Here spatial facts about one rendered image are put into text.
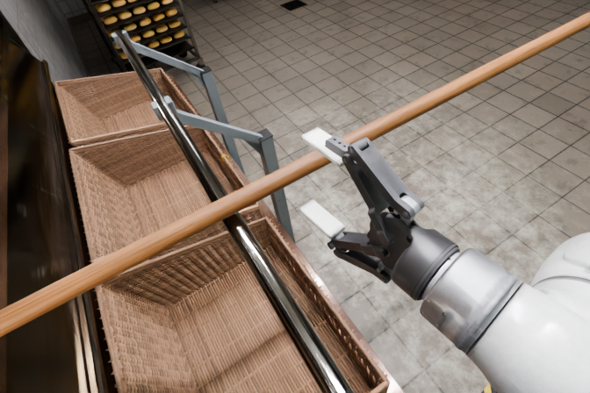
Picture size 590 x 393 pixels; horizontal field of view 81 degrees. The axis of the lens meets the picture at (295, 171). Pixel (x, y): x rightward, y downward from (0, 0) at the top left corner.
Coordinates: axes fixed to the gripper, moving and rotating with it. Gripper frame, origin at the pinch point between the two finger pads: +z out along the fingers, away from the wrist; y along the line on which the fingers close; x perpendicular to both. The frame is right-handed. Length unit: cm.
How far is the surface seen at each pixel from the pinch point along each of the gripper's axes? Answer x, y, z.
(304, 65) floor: 171, 103, 194
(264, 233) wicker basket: 13, 57, 34
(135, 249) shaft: -23.3, 6.7, 9.7
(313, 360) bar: -13.7, 8.2, -15.8
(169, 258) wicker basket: -16, 47, 37
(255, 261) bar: -11.5, 8.1, -1.4
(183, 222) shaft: -16.3, 5.6, 8.9
